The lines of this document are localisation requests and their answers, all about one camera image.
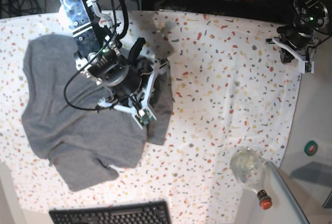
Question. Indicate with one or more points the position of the grey metal bar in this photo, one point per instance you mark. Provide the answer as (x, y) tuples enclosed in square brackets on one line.
[(285, 207)]

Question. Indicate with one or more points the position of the green tape roll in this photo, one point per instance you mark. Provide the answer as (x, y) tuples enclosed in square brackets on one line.
[(311, 148)]

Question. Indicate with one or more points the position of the clear round glass bottle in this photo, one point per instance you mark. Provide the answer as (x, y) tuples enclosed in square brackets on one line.
[(249, 171)]

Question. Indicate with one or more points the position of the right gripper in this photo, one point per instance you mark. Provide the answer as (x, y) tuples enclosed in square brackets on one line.
[(131, 79)]

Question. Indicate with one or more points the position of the terrazzo patterned table cloth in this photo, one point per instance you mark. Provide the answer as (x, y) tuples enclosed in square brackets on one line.
[(229, 90)]

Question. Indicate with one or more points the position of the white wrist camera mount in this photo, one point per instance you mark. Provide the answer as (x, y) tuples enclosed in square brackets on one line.
[(137, 104), (304, 56)]

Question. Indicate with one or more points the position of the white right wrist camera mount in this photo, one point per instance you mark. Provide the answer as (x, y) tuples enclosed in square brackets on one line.
[(137, 104)]

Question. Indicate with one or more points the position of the grey t-shirt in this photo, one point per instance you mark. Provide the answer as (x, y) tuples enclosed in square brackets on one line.
[(85, 147)]

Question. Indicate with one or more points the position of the black computer keyboard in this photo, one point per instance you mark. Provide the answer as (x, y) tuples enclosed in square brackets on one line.
[(153, 212)]

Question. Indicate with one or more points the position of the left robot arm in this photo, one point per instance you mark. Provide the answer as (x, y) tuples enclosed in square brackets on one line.
[(309, 16)]

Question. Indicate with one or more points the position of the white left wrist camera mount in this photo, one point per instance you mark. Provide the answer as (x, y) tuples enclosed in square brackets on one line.
[(304, 56)]

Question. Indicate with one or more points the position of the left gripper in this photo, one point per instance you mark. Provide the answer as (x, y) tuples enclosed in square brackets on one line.
[(296, 36)]

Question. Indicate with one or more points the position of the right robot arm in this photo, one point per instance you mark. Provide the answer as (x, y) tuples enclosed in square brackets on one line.
[(98, 56)]

